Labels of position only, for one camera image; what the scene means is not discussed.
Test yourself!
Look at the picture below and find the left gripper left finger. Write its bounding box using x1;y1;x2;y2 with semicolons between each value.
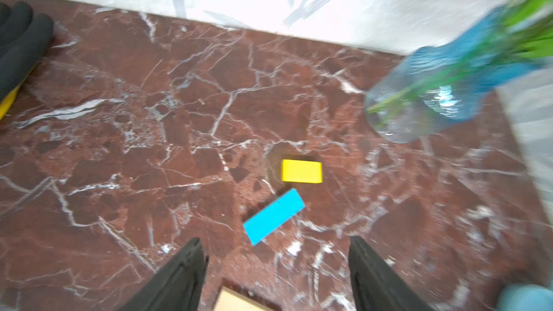
121;238;209;311

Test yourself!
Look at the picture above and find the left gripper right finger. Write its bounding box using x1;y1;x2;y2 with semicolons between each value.
348;236;432;311

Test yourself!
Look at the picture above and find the teal block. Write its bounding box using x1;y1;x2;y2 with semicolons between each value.
243;188;305;246

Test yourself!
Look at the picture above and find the natural wood block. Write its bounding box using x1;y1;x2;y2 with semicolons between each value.
213;287;270;311

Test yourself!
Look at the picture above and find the teal plastic scoop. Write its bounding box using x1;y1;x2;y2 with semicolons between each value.
497;284;553;311

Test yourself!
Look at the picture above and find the blue glass vase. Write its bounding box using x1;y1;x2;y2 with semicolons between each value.
364;9;543;143

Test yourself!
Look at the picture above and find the black yellow work glove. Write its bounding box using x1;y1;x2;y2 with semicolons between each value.
1;1;54;117

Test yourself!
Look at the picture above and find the artificial flower bouquet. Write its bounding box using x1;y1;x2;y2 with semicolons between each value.
375;0;553;126

